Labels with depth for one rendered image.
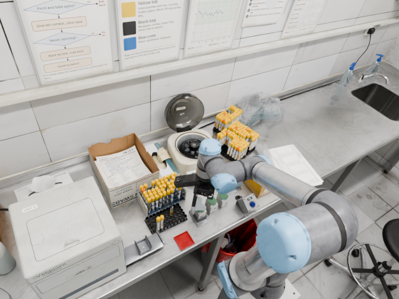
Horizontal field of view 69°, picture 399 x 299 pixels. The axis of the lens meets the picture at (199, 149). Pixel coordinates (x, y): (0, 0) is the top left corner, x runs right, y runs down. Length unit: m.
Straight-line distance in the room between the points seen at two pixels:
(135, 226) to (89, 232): 0.37
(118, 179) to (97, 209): 0.40
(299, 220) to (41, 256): 0.72
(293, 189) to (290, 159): 0.92
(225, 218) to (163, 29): 0.88
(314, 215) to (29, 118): 1.13
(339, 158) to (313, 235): 1.32
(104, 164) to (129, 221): 0.32
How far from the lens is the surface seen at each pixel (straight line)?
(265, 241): 0.66
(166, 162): 1.47
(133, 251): 1.24
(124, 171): 1.44
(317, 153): 1.88
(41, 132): 1.43
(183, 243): 1.30
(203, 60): 1.50
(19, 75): 1.27
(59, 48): 1.23
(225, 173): 0.94
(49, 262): 0.99
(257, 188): 1.46
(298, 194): 0.81
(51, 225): 1.05
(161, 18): 1.32
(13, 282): 1.34
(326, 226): 0.66
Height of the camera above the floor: 2.04
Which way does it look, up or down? 45 degrees down
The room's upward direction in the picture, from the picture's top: 10 degrees clockwise
